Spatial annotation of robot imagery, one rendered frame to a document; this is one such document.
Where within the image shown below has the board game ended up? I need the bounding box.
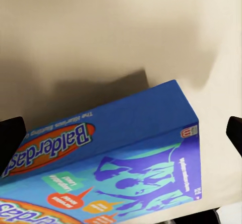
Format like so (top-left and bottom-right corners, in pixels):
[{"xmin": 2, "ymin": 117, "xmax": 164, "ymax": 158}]
[{"xmin": 0, "ymin": 80, "xmax": 202, "ymax": 224}]

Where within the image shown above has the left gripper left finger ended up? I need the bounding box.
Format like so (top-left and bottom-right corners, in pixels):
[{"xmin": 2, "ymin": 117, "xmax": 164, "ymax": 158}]
[{"xmin": 0, "ymin": 116, "xmax": 26, "ymax": 176}]

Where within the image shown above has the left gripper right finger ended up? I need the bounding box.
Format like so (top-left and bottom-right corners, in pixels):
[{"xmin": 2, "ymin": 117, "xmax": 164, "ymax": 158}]
[{"xmin": 226, "ymin": 116, "xmax": 242, "ymax": 157}]

